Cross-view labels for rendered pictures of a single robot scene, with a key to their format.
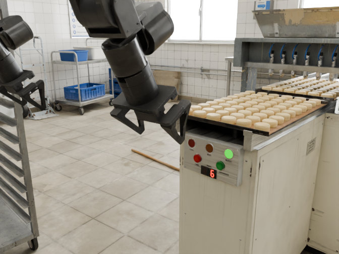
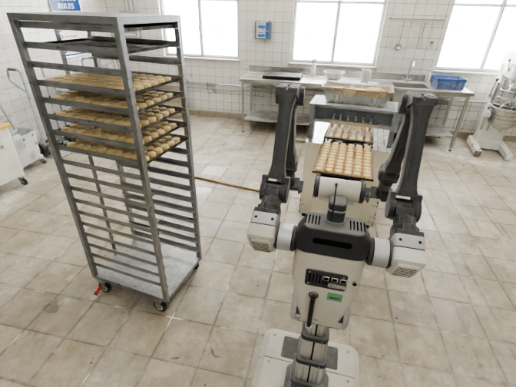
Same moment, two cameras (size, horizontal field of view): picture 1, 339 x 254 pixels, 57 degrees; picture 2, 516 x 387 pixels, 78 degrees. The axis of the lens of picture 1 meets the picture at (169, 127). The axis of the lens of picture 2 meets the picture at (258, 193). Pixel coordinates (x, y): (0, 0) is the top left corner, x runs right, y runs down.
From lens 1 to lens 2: 140 cm
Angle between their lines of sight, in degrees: 27
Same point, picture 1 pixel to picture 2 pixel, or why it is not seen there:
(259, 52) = (323, 110)
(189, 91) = (196, 105)
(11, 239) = (188, 265)
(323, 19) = (367, 96)
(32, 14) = not seen: hidden behind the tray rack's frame
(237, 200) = (350, 211)
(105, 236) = (233, 247)
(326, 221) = (364, 207)
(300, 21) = (353, 96)
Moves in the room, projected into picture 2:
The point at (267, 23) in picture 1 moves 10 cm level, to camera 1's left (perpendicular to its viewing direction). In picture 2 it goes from (331, 94) to (320, 95)
